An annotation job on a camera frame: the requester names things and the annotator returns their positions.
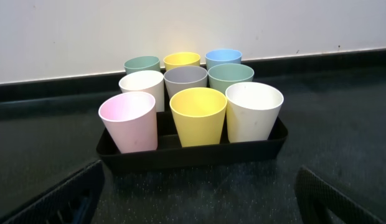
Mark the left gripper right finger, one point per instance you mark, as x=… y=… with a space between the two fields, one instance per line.
x=323 y=202

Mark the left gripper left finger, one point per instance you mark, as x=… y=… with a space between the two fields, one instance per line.
x=56 y=199

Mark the pink cup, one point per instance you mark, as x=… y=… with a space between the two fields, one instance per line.
x=130 y=123

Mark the white cup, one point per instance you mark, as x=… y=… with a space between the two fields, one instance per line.
x=144 y=85
x=252 y=113

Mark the black tray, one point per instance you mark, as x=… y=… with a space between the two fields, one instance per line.
x=193 y=154

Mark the yellow cup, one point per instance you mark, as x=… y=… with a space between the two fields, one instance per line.
x=198 y=118
x=181 y=59

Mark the green cup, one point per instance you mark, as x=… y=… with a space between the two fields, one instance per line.
x=141 y=63
x=228 y=76

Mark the grey cup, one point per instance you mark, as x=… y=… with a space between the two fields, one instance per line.
x=184 y=79

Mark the blue cup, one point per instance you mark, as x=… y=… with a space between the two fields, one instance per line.
x=223 y=56

